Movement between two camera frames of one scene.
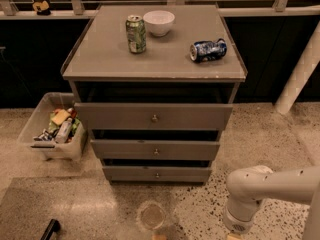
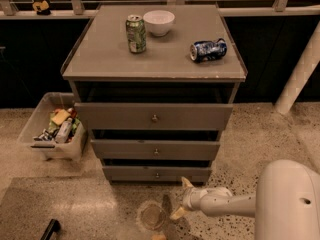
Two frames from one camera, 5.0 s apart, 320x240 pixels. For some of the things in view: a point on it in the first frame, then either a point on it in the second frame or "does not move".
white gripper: (234, 223) -> (190, 198)
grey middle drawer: (155, 149) does not move
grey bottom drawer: (158, 175) does not move
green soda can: (136, 33) does not move
